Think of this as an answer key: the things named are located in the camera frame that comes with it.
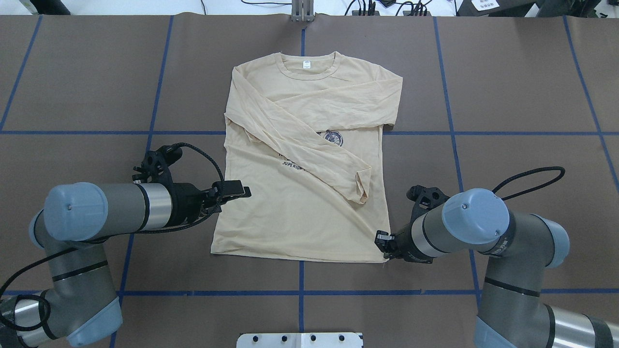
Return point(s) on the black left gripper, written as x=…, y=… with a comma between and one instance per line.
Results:
x=187, y=200

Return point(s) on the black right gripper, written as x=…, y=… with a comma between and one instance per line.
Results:
x=408, y=245

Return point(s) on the beige long-sleeve printed shirt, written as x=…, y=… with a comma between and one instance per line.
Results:
x=305, y=134

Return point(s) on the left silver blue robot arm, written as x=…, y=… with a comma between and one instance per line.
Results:
x=83, y=306

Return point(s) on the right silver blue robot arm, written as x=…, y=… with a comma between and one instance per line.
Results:
x=519, y=246

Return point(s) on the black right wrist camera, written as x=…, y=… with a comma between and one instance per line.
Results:
x=424, y=200

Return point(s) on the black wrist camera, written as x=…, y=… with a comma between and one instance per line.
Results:
x=155, y=167
x=424, y=200

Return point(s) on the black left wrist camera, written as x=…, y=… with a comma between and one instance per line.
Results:
x=155, y=167

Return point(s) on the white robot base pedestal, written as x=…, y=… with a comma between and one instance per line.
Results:
x=301, y=340

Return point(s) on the aluminium frame post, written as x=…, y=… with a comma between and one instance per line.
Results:
x=302, y=11

